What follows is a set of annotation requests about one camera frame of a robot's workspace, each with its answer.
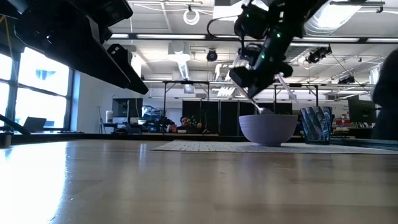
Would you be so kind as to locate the small dark cylinder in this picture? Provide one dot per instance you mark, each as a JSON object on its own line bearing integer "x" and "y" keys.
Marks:
{"x": 6, "y": 140}

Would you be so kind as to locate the black round ceiling camera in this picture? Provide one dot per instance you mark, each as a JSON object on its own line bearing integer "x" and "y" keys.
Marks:
{"x": 212, "y": 55}

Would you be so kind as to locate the black slanted bar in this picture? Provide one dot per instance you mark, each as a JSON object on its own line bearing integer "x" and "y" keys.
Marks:
{"x": 14, "y": 124}

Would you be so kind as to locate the black overhead frame bar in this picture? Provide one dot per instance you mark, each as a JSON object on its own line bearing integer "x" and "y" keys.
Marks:
{"x": 171, "y": 36}

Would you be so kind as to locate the black metal frame stand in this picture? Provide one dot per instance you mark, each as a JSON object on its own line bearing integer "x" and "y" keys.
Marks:
{"x": 186, "y": 82}

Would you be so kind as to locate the open laptop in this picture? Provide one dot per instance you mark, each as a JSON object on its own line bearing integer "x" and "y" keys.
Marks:
{"x": 34, "y": 124}

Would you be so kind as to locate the person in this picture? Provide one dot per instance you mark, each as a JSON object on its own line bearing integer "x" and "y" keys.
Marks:
{"x": 387, "y": 99}
{"x": 186, "y": 123}

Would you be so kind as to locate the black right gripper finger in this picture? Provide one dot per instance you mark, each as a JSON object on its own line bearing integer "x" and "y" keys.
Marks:
{"x": 287, "y": 88}
{"x": 252, "y": 99}

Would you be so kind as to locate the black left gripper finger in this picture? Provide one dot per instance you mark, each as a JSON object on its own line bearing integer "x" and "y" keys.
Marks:
{"x": 130, "y": 71}
{"x": 93, "y": 62}

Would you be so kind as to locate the white woven placemat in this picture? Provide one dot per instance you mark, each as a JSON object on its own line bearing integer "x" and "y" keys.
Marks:
{"x": 217, "y": 147}

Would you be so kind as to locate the black partition panels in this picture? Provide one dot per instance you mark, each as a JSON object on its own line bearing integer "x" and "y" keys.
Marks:
{"x": 228, "y": 119}

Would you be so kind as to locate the black computer monitor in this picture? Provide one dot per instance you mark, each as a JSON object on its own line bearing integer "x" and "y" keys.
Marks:
{"x": 362, "y": 110}
{"x": 135, "y": 107}

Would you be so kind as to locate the large window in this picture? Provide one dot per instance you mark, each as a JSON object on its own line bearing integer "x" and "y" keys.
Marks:
{"x": 40, "y": 93}

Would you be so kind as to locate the lavender ceramic bowl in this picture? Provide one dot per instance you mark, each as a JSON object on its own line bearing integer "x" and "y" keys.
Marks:
{"x": 267, "y": 130}

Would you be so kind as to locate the silver ventilation duct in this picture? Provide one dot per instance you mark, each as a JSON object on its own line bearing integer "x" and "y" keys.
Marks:
{"x": 332, "y": 15}

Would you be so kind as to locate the faceted clear glass tumbler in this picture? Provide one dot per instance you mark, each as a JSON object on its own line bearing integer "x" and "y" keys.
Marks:
{"x": 315, "y": 126}

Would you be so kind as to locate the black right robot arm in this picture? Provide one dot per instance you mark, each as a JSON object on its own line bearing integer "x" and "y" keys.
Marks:
{"x": 289, "y": 21}

